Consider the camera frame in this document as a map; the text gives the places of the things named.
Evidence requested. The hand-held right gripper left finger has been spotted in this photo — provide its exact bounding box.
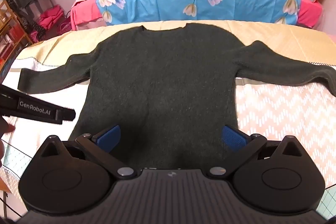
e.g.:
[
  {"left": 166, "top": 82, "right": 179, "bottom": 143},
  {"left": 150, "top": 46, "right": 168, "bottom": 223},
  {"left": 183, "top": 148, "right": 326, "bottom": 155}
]
[{"left": 39, "top": 125, "right": 138, "bottom": 178}]

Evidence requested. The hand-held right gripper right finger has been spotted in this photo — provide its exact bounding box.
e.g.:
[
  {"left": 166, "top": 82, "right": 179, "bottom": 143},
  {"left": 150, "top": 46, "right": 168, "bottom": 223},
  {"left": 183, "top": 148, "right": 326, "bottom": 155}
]
[{"left": 206, "top": 125, "right": 302, "bottom": 178}]

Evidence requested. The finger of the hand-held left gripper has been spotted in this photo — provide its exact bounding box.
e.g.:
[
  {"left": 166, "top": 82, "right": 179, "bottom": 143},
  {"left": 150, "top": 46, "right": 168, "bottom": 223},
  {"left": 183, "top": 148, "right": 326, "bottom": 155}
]
[{"left": 56, "top": 106, "right": 77, "bottom": 122}]

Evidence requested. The dark green sweater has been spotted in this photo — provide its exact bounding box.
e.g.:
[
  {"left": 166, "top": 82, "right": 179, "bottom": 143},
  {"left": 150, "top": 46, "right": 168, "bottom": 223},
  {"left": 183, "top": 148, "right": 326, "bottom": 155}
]
[{"left": 18, "top": 22, "right": 336, "bottom": 170}]

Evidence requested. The person's left hand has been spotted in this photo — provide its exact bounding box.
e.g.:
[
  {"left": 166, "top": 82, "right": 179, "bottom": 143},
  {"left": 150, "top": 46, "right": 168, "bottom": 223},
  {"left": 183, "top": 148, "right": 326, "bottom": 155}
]
[{"left": 0, "top": 116, "right": 16, "bottom": 136}]

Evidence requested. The white printed cloth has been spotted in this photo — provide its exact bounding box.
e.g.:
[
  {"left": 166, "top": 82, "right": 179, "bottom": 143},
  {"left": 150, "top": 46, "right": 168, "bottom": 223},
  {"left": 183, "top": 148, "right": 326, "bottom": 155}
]
[{"left": 0, "top": 57, "right": 91, "bottom": 143}]

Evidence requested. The mint grid sheet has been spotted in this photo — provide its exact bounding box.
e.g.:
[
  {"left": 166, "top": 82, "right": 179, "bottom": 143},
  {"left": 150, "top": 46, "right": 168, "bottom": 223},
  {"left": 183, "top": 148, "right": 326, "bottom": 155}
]
[{"left": 0, "top": 132, "right": 336, "bottom": 216}]

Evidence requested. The pink zigzag blanket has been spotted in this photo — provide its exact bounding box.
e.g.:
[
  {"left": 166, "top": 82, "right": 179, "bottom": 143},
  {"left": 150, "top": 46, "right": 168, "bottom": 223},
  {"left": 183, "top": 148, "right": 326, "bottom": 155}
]
[{"left": 235, "top": 79, "right": 336, "bottom": 188}]

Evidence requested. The wooden shelf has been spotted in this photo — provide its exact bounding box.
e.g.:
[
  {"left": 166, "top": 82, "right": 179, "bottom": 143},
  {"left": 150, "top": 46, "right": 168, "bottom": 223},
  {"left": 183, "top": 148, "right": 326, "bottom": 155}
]
[{"left": 0, "top": 0, "right": 33, "bottom": 75}]

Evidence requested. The black dotted fabric strip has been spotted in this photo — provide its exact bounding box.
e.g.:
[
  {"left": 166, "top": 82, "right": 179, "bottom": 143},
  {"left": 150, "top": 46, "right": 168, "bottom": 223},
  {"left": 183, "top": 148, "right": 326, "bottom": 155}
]
[{"left": 0, "top": 0, "right": 46, "bottom": 39}]

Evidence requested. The yellow quilted blanket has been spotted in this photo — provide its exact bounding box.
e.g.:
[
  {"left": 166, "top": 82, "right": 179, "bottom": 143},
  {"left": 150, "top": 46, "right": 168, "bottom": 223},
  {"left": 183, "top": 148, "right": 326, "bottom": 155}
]
[{"left": 16, "top": 20, "right": 336, "bottom": 67}]

